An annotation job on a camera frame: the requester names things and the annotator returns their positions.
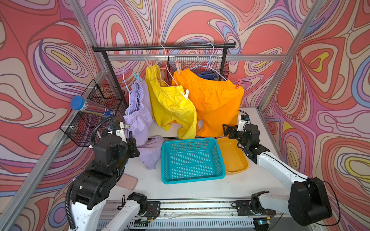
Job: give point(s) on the pink flat case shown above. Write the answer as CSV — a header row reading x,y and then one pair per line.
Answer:
x,y
127,182

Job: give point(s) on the white clothespin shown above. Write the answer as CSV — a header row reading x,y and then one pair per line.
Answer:
x,y
185,94

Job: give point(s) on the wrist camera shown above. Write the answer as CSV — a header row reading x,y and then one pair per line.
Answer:
x,y
243,120
123,133

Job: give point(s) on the teal clothespin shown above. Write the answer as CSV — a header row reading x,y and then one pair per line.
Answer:
x,y
137,76

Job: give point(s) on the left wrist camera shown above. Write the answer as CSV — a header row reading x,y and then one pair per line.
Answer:
x,y
123,133

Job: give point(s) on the pink clothespin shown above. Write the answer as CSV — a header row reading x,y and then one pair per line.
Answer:
x,y
148,62

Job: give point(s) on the orange shorts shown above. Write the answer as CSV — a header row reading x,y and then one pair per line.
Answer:
x,y
217,102

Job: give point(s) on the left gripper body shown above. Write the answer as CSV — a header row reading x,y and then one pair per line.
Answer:
x,y
130,150

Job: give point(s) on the lilac shorts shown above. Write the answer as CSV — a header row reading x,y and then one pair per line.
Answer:
x,y
139,117

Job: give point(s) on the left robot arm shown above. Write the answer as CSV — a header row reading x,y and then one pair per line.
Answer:
x,y
88,193

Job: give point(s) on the yellow shorts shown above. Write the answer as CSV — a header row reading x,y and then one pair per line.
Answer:
x,y
168,105

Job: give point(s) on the teal plastic basket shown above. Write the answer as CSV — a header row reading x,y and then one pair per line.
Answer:
x,y
195,160

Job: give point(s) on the light blue wire hanger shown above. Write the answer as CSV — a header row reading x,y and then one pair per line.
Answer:
x,y
128,91

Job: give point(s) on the red clothespin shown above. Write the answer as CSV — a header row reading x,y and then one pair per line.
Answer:
x,y
238,84

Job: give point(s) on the blue capped pencil tube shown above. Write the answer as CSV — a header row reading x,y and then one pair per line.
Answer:
x,y
81,104

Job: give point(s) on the black clothes rack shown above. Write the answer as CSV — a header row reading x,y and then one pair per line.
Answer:
x,y
104,53

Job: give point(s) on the beige clothespin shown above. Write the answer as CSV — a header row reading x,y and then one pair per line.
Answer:
x,y
178,67

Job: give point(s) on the black wire basket left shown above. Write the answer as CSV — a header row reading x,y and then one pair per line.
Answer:
x,y
79,126

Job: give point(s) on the black wire basket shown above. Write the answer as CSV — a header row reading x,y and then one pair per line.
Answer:
x,y
191,58
79,126

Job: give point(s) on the black wire basket back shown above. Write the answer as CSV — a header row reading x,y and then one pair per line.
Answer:
x,y
191,58

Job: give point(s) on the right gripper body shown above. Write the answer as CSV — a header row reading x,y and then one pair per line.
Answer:
x,y
238,135

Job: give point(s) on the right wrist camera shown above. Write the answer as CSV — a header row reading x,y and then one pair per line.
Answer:
x,y
243,120

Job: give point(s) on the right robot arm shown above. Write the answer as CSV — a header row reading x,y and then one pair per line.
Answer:
x,y
307,202

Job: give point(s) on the yellow plastic tray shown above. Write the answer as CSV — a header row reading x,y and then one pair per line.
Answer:
x,y
235,160

